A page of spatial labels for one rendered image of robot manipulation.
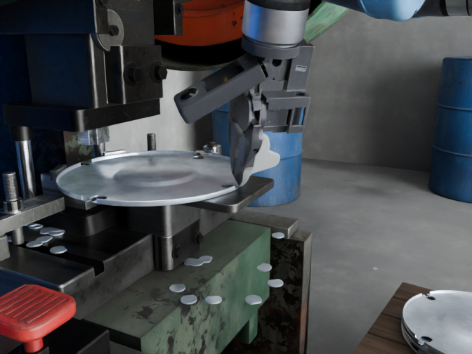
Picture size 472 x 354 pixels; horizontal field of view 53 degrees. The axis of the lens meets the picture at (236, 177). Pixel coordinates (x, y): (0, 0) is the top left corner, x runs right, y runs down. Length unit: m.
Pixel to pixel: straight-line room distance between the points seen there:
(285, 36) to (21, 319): 0.39
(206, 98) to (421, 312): 0.80
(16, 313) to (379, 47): 3.67
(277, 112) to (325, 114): 3.47
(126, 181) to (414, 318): 0.74
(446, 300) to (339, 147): 2.94
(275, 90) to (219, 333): 0.39
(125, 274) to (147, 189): 0.12
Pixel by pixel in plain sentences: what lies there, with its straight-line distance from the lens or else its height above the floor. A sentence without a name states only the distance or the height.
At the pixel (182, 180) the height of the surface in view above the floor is 0.79.
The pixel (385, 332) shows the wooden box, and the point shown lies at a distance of 1.18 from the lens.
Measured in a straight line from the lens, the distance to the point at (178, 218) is 0.72.
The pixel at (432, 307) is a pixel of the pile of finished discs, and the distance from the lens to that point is 1.23.
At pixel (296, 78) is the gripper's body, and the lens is 0.61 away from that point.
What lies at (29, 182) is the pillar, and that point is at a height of 0.77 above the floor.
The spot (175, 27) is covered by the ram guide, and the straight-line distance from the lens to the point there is 0.79.
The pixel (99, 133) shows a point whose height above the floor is 0.84.
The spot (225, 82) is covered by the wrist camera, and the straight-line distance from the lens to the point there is 0.58.
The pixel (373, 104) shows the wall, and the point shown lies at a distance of 3.98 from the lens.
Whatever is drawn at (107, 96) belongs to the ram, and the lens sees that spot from 0.71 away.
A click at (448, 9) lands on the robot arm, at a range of 0.61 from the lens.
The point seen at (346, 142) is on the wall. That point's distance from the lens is 4.07.
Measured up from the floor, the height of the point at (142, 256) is 0.68.
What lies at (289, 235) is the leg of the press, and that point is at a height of 0.63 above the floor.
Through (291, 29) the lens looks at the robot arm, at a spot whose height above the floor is 0.99.
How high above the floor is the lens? 0.98
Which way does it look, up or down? 16 degrees down
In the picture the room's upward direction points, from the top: straight up
